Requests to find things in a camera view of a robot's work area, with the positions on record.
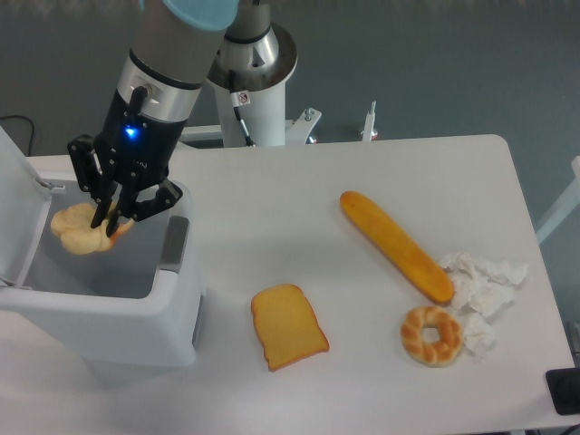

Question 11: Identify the pale round knotted bread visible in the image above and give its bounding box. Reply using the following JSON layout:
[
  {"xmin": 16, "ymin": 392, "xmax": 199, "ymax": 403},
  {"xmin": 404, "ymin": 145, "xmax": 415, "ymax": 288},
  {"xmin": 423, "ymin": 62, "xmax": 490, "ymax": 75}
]
[{"xmin": 50, "ymin": 202, "xmax": 134, "ymax": 255}]

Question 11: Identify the black device at table edge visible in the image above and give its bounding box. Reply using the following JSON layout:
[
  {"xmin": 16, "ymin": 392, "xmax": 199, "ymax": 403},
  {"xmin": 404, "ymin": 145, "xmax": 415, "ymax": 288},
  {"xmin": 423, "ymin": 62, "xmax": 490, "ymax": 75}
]
[{"xmin": 546, "ymin": 367, "xmax": 580, "ymax": 415}]

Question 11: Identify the orange toast slice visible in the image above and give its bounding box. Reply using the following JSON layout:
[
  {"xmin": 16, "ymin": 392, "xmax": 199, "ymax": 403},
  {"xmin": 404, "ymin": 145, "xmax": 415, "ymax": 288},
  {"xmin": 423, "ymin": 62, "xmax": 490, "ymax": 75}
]
[{"xmin": 250, "ymin": 284, "xmax": 330, "ymax": 372}]

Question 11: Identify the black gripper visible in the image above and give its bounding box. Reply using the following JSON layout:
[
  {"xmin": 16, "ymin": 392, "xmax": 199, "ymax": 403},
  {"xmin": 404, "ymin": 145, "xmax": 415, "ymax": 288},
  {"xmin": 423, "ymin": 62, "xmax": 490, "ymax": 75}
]
[{"xmin": 67, "ymin": 86, "xmax": 185, "ymax": 237}]

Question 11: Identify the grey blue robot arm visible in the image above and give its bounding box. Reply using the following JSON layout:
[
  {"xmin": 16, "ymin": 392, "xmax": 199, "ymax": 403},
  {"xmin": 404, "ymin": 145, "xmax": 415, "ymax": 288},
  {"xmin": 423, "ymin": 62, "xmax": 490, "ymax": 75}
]
[{"xmin": 68, "ymin": 1, "xmax": 271, "ymax": 237}]

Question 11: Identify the braided ring bread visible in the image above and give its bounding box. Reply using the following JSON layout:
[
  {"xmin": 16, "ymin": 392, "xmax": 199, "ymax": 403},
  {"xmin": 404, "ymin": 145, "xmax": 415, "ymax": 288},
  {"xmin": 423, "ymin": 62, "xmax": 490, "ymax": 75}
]
[{"xmin": 400, "ymin": 306, "xmax": 463, "ymax": 367}]

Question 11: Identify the white frame at right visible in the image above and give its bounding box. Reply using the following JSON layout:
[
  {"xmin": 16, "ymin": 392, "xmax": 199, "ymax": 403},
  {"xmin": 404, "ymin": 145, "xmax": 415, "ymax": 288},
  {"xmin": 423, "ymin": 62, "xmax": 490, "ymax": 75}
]
[{"xmin": 536, "ymin": 156, "xmax": 579, "ymax": 245}]

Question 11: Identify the crumpled white tissue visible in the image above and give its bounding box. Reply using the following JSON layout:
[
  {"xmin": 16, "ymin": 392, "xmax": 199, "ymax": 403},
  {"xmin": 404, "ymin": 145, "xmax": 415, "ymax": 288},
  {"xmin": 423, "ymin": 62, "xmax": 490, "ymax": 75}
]
[{"xmin": 438, "ymin": 252, "xmax": 529, "ymax": 361}]

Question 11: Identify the long orange baguette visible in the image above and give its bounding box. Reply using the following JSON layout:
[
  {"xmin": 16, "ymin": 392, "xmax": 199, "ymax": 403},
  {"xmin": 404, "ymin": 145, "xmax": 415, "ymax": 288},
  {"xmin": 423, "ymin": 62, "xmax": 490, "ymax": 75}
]
[{"xmin": 340, "ymin": 191, "xmax": 455, "ymax": 305}]

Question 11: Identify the white grey trash can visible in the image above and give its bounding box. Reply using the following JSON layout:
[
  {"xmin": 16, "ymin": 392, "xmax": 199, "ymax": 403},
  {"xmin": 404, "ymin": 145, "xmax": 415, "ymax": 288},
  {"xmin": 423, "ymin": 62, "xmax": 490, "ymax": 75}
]
[{"xmin": 1, "ymin": 135, "xmax": 207, "ymax": 368}]

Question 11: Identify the black cable on floor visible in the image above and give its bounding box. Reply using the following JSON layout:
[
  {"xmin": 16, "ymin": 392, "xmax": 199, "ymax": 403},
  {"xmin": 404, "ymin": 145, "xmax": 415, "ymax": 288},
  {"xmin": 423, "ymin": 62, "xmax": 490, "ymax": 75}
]
[{"xmin": 0, "ymin": 115, "xmax": 35, "ymax": 158}]

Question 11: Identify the black cable on pedestal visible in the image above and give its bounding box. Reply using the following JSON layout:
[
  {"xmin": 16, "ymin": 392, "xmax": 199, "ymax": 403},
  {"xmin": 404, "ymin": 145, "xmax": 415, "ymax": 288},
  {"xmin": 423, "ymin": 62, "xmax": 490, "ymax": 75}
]
[{"xmin": 227, "ymin": 68, "xmax": 257, "ymax": 148}]

